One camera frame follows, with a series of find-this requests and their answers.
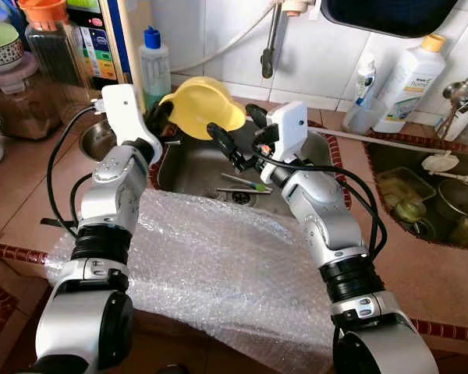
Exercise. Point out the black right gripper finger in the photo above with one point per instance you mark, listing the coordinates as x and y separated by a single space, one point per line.
226 144
259 117

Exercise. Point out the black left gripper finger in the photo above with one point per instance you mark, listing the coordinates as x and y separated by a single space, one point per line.
170 113

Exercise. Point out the yellow plastic bowl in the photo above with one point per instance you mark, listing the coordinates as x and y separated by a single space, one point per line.
203 105

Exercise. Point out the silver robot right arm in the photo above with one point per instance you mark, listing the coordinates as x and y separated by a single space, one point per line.
327 226

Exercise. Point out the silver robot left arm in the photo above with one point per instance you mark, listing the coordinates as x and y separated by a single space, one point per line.
109 202

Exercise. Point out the white chopstick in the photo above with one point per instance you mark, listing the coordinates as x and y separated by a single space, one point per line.
242 181
232 191

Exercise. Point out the stainless steel sink basin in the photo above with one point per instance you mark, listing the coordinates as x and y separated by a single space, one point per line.
405 156
187 167

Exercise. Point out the green dish soap bottle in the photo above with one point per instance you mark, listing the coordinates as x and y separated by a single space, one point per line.
154 70

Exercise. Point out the metal sink drain strainer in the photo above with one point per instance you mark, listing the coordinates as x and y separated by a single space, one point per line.
242 198

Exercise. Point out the steel bowl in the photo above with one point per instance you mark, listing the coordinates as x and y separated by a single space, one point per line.
96 140

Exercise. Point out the small white bottle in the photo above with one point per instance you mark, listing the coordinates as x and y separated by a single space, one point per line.
363 86

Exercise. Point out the grey pipe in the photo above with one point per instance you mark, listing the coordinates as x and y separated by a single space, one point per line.
374 140

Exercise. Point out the clear bubble wrap sheet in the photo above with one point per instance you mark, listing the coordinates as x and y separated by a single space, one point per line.
210 257

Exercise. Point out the clear ribbed plastic jar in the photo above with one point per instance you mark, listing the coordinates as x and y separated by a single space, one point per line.
54 51

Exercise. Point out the clear pink-lidded container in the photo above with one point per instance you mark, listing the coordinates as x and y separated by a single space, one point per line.
19 105

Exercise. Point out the clear glass container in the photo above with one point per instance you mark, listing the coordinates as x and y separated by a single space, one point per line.
402 199

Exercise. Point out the large white detergent bottle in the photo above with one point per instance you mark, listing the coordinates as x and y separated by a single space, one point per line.
405 89

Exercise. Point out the metal ladle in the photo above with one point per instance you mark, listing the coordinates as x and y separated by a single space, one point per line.
454 91

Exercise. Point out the patterned ceramic bowl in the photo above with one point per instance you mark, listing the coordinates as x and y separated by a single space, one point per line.
1 48

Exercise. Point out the white dish brush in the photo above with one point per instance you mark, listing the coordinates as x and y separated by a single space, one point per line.
438 164

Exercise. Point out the steel pot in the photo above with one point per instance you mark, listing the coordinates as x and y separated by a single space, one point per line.
460 199

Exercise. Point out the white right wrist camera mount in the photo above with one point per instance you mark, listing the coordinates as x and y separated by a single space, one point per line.
288 128

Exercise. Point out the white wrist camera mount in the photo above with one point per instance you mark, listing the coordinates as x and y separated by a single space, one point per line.
288 128
125 117

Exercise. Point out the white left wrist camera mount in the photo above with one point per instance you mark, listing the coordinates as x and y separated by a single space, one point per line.
125 117

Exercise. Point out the metal wall tap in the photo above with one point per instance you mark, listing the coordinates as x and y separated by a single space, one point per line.
271 47

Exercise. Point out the black rounded wall panel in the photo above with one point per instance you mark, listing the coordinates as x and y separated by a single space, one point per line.
390 15

